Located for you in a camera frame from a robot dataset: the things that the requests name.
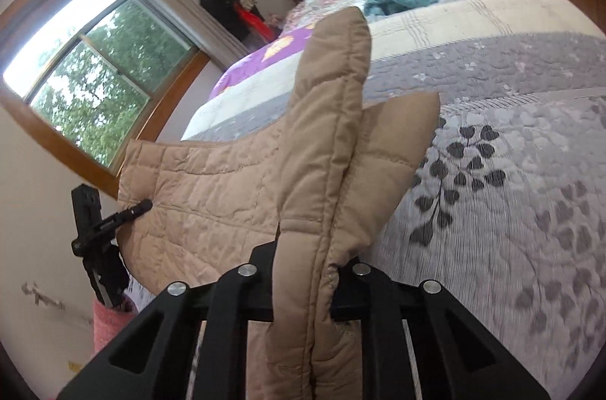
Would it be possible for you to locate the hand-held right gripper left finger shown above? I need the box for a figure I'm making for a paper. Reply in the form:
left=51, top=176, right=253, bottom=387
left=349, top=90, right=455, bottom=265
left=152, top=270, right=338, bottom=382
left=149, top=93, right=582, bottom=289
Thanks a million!
left=56, top=241, right=281, bottom=400

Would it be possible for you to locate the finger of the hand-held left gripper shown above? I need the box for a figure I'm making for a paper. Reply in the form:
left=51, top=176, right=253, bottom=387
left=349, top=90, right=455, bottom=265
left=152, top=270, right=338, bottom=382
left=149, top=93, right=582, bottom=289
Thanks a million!
left=97, top=198, right=153, bottom=236

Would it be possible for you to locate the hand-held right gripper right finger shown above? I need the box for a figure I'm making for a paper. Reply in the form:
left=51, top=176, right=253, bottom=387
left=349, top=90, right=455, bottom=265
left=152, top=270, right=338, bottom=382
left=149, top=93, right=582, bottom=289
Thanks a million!
left=329, top=260, right=552, bottom=400

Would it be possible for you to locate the tan quilted jacket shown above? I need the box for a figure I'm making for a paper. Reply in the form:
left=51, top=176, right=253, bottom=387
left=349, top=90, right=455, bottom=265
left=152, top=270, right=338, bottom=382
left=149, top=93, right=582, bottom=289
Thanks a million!
left=116, top=6, right=442, bottom=400

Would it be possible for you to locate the large wooden window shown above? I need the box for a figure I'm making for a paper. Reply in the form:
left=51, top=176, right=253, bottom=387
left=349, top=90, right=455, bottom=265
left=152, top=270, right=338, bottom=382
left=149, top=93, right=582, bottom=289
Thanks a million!
left=0, top=0, right=211, bottom=198

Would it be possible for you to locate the bed with grey quilt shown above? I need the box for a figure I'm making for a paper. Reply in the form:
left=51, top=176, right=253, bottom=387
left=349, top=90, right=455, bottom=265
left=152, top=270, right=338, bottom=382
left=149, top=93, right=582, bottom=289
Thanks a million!
left=129, top=0, right=606, bottom=400

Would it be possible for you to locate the purple floral blanket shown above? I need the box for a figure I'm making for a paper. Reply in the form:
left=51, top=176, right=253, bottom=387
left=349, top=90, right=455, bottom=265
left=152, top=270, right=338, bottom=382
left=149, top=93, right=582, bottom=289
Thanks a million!
left=211, top=23, right=316, bottom=98

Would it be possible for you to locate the beige curtain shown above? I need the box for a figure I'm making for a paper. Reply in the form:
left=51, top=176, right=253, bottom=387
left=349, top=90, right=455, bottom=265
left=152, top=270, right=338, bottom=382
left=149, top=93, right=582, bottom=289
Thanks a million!
left=103, top=0, right=248, bottom=72

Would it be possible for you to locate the black hanging garment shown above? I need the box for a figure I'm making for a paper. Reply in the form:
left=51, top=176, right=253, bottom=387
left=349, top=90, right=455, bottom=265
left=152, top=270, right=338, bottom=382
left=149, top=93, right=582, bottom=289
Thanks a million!
left=198, top=0, right=267, bottom=42

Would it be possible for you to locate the red hanging bag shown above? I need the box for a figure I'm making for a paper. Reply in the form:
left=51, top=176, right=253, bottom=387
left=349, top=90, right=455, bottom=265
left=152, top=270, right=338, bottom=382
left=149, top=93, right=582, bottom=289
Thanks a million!
left=238, top=5, right=281, bottom=44

